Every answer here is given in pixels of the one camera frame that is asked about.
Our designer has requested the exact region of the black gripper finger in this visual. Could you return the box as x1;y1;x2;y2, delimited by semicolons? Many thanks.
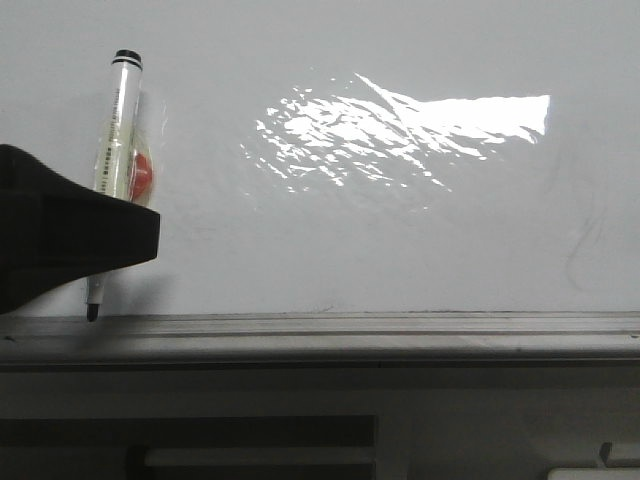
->
1;144;161;313

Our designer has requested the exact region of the red magnet taped to marker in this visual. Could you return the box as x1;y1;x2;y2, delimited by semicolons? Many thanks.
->
130;152;153;204

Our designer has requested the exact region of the white whiteboard marker black tip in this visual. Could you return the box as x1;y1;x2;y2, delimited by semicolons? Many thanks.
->
85;48;146;323

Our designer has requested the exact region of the white whiteboard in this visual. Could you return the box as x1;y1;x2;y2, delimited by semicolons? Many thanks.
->
1;1;639;315

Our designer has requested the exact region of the aluminium whiteboard frame rail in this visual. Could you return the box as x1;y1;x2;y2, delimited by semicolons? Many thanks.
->
1;311;639;371

